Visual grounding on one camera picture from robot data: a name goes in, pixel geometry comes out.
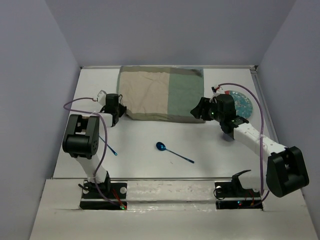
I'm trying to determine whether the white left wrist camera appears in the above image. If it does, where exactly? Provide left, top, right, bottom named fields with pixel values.
left=93, top=90, right=107, bottom=106

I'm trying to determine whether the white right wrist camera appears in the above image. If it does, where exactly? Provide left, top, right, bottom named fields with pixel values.
left=211, top=84, right=225, bottom=99

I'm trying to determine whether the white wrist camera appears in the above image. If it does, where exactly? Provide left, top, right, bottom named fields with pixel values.
left=93, top=90, right=107, bottom=106
left=211, top=84, right=225, bottom=99

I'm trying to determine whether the blue metal fork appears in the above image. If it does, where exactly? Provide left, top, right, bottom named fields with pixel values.
left=99, top=135, right=118, bottom=156

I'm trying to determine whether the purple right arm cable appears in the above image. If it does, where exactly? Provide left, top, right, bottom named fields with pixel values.
left=217, top=82, right=271, bottom=207

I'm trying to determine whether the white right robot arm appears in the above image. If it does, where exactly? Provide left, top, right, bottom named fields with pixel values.
left=190, top=94, right=310, bottom=198

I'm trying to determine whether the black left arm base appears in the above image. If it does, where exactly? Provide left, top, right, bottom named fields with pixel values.
left=78, top=180, right=128, bottom=211

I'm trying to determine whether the lavender cup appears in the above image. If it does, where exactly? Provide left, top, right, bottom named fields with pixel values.
left=223, top=132, right=234, bottom=142

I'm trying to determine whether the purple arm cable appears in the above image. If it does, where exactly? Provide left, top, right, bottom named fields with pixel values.
left=217, top=82, right=271, bottom=207
left=62, top=97, right=126, bottom=210

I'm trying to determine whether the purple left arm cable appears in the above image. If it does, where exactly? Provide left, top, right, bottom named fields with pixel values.
left=62, top=97, right=126, bottom=210

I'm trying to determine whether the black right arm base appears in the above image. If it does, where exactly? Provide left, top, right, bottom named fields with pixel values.
left=213, top=170, right=263, bottom=210

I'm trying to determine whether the red and teal plate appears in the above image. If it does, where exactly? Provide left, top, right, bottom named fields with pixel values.
left=225, top=90, right=253, bottom=119

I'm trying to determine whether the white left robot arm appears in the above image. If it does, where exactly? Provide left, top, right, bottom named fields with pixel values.
left=62, top=90, right=127, bottom=199

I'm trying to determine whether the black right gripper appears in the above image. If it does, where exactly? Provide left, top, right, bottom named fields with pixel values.
left=189, top=97, right=224, bottom=123

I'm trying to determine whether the blue metal spoon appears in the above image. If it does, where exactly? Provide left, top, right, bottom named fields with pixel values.
left=155, top=142, right=195, bottom=164

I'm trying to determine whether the patchwork cloth placemat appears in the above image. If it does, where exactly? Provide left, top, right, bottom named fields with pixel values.
left=117, top=66, right=204, bottom=124

